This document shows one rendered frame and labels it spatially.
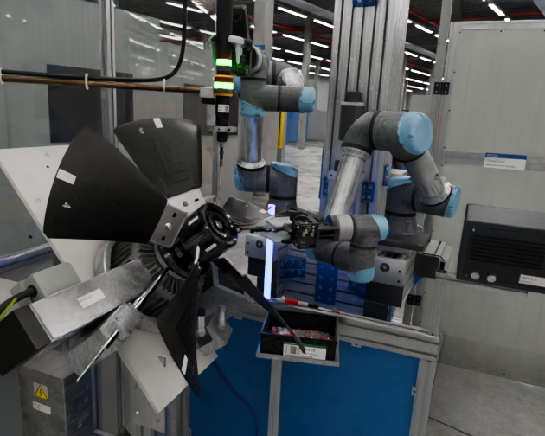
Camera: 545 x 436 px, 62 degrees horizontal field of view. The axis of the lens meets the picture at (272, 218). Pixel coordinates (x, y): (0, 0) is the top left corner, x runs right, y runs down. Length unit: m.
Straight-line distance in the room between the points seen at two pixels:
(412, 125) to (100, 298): 0.90
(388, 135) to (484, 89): 1.48
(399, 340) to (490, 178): 1.52
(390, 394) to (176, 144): 1.01
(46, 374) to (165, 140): 0.63
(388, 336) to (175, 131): 0.87
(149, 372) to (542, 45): 2.42
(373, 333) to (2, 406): 1.20
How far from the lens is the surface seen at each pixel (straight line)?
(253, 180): 1.87
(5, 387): 1.77
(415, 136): 1.33
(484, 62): 2.79
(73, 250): 1.14
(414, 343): 1.48
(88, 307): 0.93
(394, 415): 1.63
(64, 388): 1.26
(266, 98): 1.35
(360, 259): 1.29
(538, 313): 3.01
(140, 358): 1.11
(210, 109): 1.10
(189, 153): 1.18
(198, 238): 1.01
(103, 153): 0.94
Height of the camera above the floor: 1.48
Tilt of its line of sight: 13 degrees down
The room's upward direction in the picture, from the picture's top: 3 degrees clockwise
